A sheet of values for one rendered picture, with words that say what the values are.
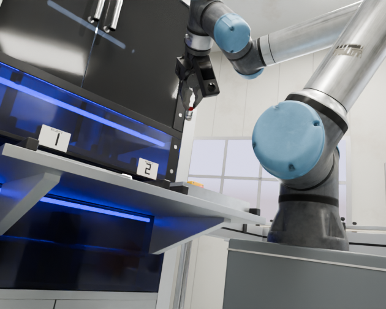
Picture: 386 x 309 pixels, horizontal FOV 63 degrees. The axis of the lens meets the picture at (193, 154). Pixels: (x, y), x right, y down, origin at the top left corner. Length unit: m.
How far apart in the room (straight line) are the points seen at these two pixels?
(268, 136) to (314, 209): 0.18
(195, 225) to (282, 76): 3.42
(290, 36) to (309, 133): 0.37
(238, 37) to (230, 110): 3.41
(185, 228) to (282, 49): 0.60
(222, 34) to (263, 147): 0.31
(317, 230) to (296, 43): 0.43
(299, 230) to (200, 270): 3.21
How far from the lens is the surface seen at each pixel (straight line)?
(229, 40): 0.73
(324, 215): 0.63
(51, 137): 1.02
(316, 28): 0.82
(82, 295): 1.07
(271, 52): 0.83
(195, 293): 3.81
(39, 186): 0.67
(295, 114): 0.52
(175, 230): 1.06
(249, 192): 3.70
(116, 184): 0.63
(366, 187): 3.70
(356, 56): 0.59
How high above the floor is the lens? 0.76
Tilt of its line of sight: 17 degrees up
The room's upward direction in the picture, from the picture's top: 8 degrees clockwise
